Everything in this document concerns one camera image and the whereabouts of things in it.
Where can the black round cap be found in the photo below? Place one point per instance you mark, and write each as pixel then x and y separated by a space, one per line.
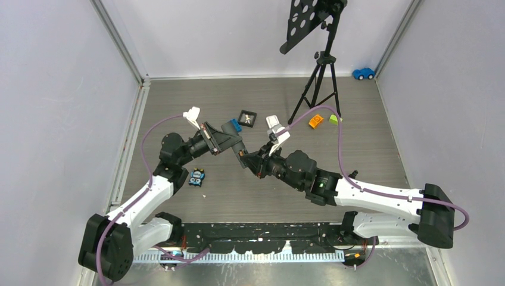
pixel 353 174

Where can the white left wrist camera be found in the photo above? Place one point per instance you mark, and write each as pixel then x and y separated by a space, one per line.
pixel 191 117

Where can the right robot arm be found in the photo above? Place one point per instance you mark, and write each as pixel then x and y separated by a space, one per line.
pixel 426 214

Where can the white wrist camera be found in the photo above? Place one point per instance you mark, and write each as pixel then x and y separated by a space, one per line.
pixel 278 135
pixel 191 117

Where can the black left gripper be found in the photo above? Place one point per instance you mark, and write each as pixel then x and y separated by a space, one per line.
pixel 218 140

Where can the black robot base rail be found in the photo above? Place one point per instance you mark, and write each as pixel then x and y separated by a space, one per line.
pixel 265 238

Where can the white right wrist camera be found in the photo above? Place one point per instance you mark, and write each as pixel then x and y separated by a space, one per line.
pixel 278 135

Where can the blue toy car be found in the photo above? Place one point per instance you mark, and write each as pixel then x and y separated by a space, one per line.
pixel 365 73

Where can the blue robot face toy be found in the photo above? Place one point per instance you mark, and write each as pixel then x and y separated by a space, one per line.
pixel 196 177

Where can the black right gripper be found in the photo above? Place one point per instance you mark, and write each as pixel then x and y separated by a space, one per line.
pixel 259 159

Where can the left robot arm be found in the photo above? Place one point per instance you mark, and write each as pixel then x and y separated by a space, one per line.
pixel 112 241

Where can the black tripod stand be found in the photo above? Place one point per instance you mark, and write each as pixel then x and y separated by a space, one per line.
pixel 304 17

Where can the white remote control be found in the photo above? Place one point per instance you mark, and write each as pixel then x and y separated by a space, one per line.
pixel 273 124

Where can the orange toy brick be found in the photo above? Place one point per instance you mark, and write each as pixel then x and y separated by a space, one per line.
pixel 316 121

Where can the blue toy brick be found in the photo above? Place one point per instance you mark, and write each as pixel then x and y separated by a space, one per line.
pixel 236 125

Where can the black square frame box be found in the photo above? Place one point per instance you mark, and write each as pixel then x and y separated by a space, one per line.
pixel 247 118

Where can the green toy brick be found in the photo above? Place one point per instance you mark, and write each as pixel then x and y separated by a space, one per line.
pixel 334 119

